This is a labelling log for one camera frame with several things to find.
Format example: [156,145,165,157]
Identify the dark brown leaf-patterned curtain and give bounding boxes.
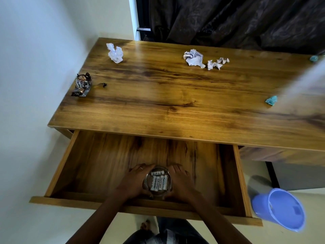
[148,0,325,55]

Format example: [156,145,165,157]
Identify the white paper ball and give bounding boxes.
[106,43,124,64]

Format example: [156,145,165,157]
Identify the person's left hand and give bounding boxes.
[115,164,155,200]

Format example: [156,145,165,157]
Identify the person's right forearm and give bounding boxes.
[188,194,252,244]

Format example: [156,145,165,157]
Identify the dark brown snack wrapper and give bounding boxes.
[71,72,92,98]

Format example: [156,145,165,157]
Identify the person's right hand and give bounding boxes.
[164,164,196,203]

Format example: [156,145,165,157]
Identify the black white plaid shirt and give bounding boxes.
[129,230,178,244]

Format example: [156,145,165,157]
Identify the clear glass ashtray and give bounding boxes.
[142,166,173,200]

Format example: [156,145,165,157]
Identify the blue plastic bin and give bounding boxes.
[251,188,307,232]

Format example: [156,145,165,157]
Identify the wooden drawer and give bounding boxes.
[29,130,263,226]
[238,146,325,167]

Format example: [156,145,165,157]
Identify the large white paper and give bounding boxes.
[183,49,207,69]

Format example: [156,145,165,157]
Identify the blue denim jeans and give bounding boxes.
[156,217,210,244]

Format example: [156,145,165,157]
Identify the person's left forearm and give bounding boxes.
[66,193,130,244]

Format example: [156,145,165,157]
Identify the twisted white paper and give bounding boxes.
[207,60,224,71]

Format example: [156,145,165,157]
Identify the black window frame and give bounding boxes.
[135,0,151,41]

